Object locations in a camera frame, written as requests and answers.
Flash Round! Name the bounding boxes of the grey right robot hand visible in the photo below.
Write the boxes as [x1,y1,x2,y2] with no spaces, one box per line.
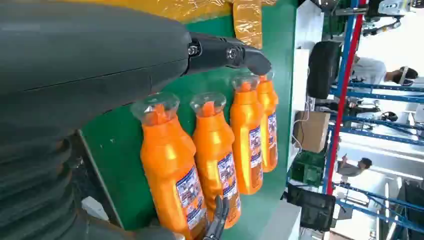
[202,195,231,240]

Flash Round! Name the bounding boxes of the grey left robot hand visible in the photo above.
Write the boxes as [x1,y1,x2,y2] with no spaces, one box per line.
[0,0,273,141]

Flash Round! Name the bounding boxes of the orange drink bottle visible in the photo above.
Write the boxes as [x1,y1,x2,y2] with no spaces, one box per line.
[230,75,264,196]
[256,72,279,173]
[130,92,210,240]
[190,92,242,229]

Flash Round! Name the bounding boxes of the green table mat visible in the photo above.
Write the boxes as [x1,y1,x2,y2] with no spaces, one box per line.
[79,0,298,233]

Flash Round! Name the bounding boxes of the black tablet on stand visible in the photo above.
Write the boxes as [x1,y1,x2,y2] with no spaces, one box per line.
[286,183,337,233]

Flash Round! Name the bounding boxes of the green plastic crate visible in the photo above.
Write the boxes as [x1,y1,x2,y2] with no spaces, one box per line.
[291,150,327,188]

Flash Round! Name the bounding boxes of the brown cardboard box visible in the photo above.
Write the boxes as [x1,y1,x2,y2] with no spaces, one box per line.
[293,110,331,154]

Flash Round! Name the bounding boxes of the red metal pole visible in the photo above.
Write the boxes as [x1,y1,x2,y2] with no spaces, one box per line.
[326,0,367,196]

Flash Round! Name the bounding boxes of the yellow plastic sheet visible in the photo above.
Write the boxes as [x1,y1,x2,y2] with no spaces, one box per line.
[56,0,277,50]

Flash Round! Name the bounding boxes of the black bag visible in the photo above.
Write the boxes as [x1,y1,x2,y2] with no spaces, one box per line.
[307,41,342,100]

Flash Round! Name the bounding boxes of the black headphones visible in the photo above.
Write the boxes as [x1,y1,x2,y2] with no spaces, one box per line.
[380,111,399,123]

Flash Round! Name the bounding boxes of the person with headset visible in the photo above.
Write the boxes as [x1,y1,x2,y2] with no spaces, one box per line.
[350,55,419,88]

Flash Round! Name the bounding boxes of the white cable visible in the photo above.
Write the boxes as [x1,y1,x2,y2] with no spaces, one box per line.
[291,99,311,150]

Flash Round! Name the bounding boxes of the blue metal rack frame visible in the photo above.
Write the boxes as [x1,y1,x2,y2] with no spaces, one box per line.
[321,0,424,234]

